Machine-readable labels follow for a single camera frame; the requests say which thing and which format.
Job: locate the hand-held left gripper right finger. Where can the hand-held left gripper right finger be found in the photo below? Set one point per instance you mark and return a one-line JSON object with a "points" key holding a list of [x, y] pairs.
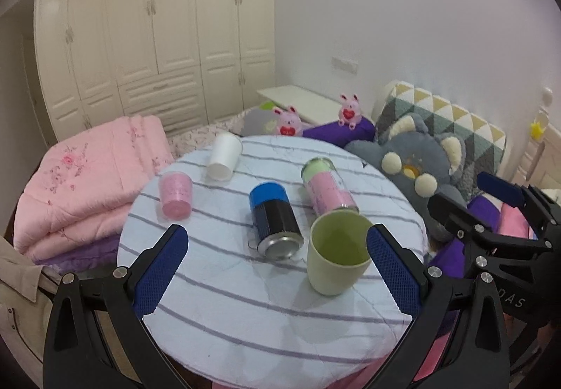
{"points": [[392, 270]]}

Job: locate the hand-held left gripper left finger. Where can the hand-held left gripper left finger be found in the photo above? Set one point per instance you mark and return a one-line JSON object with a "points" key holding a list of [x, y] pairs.
{"points": [[158, 270]]}

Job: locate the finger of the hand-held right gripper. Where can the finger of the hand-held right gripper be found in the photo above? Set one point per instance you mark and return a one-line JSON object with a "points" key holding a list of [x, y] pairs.
{"points": [[456, 218], [499, 188]]}

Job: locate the blue and black metal cup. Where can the blue and black metal cup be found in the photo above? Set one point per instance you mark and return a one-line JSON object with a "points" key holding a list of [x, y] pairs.
{"points": [[275, 220]]}

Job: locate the light green cup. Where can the light green cup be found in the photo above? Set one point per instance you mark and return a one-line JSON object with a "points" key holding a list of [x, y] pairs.
{"points": [[335, 255]]}

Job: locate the pink and green glass cup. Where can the pink and green glass cup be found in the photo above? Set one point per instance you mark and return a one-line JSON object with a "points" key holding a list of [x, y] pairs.
{"points": [[328, 187]]}

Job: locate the white cup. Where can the white cup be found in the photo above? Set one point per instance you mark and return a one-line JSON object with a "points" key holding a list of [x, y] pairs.
{"points": [[223, 156]]}

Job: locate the yellow star decoration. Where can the yellow star decoration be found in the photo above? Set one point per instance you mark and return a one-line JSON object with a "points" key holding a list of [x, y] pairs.
{"points": [[537, 130]]}

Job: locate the purple folded blanket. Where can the purple folded blanket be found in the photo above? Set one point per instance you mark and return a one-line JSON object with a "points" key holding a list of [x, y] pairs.
{"points": [[83, 255]]}

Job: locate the grey bear plush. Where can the grey bear plush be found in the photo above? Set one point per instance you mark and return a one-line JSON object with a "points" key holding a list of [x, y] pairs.
{"points": [[412, 152]]}

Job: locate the striped tablecloth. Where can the striped tablecloth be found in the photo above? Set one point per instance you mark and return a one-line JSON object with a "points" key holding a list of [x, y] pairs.
{"points": [[228, 310]]}

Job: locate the triangle patterned cushion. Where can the triangle patterned cushion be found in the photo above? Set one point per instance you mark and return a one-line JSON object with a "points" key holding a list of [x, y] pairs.
{"points": [[456, 121]]}

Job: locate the pink floral quilt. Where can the pink floral quilt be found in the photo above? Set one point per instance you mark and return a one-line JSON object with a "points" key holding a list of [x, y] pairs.
{"points": [[87, 187]]}

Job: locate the floral bed sheet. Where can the floral bed sheet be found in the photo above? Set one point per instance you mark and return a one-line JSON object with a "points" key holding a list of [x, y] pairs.
{"points": [[197, 139]]}

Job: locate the purple pillow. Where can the purple pillow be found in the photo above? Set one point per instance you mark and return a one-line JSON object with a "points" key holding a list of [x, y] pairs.
{"points": [[339, 134]]}

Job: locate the beige cloth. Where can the beige cloth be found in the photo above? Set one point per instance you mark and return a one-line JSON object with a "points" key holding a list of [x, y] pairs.
{"points": [[19, 305]]}

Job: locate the pink plush toy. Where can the pink plush toy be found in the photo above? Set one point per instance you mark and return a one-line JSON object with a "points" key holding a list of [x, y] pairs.
{"points": [[288, 122], [349, 112]]}

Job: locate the grey cushion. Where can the grey cushion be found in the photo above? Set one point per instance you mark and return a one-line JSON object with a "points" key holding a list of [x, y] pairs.
{"points": [[258, 121]]}

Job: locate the white bedside table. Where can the white bedside table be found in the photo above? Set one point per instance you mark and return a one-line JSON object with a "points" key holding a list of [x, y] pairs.
{"points": [[302, 102]]}

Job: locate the cream wardrobe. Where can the cream wardrobe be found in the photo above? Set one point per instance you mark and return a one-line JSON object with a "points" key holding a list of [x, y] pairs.
{"points": [[166, 20]]}

